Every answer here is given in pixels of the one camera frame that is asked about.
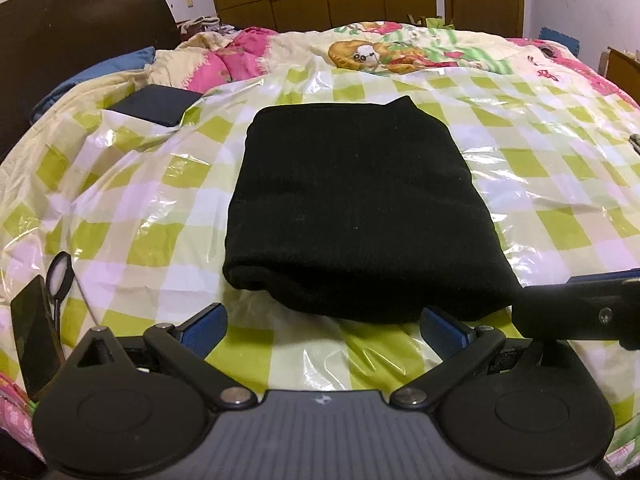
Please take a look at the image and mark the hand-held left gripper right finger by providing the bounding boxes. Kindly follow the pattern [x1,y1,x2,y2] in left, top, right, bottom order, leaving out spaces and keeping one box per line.
[390,306,571,411]

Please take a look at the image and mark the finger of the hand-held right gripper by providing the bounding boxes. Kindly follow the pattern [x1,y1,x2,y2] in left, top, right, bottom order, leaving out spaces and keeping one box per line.
[511,269,640,352]

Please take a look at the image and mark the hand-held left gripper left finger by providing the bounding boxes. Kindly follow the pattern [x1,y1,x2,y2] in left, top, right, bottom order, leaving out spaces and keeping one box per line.
[65,303,258,411]

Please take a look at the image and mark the black pants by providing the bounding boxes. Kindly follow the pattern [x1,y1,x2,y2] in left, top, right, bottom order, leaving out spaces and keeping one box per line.
[222,95,523,325]

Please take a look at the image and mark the green checkered plastic sheet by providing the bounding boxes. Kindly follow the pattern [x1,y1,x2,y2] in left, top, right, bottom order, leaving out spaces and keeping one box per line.
[0,67,640,431]

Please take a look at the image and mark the black smartphone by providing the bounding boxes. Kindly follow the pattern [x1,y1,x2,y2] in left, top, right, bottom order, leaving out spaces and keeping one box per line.
[10,275,66,401]

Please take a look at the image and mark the dark blue flat box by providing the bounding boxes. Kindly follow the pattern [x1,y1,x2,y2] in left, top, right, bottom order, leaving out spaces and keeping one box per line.
[107,85,203,128]

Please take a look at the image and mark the wooden nightstand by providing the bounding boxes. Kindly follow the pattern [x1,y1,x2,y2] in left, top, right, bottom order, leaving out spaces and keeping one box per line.
[602,46,640,106]

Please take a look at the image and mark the blue foam mat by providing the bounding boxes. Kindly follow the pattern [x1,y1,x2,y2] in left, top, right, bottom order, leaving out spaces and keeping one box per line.
[539,26,581,56]

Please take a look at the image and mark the blue pillow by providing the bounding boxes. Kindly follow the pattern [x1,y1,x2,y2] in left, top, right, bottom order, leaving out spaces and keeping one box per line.
[30,46,157,123]

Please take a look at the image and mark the cartoon printed quilt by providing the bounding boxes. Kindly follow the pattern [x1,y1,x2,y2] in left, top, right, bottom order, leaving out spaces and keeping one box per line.
[145,21,640,111]

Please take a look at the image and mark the pile of clothes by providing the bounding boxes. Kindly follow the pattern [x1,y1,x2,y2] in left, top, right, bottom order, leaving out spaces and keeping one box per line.
[177,16,236,38]

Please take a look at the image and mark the dark wooden headboard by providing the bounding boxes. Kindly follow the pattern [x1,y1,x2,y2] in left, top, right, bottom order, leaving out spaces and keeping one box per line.
[0,0,183,156]

